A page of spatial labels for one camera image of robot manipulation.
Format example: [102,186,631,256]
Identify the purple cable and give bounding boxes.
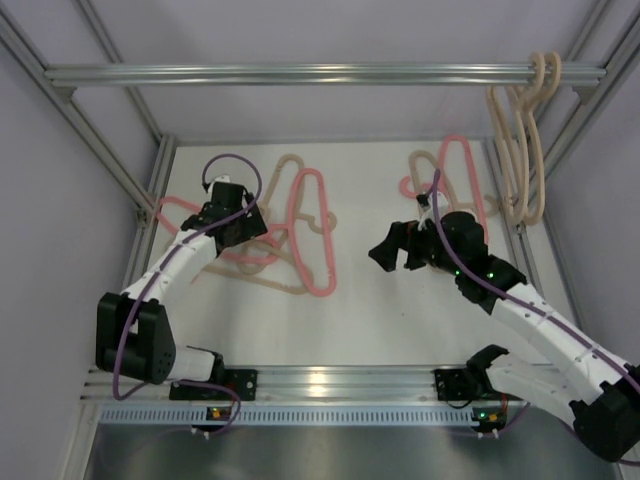
[112,152,264,431]
[429,168,640,436]

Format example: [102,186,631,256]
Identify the aluminium hanging rail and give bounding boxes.
[43,61,607,89]

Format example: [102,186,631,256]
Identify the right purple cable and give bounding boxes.
[429,168,640,436]

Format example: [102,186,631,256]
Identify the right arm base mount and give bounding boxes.
[434,368,494,402]

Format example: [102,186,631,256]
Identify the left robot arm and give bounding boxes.
[95,181,267,385]

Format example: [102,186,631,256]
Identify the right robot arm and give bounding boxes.
[368,212,639,462]

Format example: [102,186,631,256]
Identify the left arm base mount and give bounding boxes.
[169,368,258,401]

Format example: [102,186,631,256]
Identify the beige hanger with right hook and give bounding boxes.
[508,51,562,225]

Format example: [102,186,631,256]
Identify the perforated cable duct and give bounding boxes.
[100,404,480,427]

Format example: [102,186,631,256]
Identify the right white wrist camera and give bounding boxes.
[416,186,447,231]

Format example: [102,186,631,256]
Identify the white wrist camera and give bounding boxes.
[202,174,231,194]
[416,186,447,231]

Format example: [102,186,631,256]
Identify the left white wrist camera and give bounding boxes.
[202,174,231,194]

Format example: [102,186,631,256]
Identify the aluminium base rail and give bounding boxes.
[80,365,457,405]

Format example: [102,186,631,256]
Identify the pink hanger pile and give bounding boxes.
[285,167,337,298]
[399,134,487,223]

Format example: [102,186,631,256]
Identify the aluminium frame structure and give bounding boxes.
[0,0,640,331]

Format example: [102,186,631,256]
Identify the beige hanger pile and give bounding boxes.
[203,229,310,295]
[238,152,306,275]
[418,144,499,245]

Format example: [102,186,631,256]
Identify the beige hanger bottom pile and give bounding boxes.
[203,229,310,295]

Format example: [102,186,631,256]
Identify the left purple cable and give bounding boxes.
[112,152,264,431]

